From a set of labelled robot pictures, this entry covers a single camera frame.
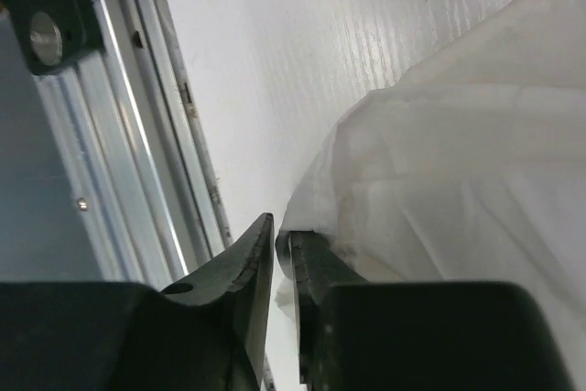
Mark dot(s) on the white pleated skirt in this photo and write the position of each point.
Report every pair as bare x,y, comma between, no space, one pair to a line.
471,166

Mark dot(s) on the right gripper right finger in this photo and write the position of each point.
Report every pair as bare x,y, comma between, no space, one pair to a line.
354,334

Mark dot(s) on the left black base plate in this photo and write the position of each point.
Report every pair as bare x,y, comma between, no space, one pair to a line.
54,34

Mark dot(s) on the aluminium rail frame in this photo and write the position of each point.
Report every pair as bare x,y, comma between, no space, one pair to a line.
104,171

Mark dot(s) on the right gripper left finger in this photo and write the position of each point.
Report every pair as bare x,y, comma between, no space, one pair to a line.
206,331

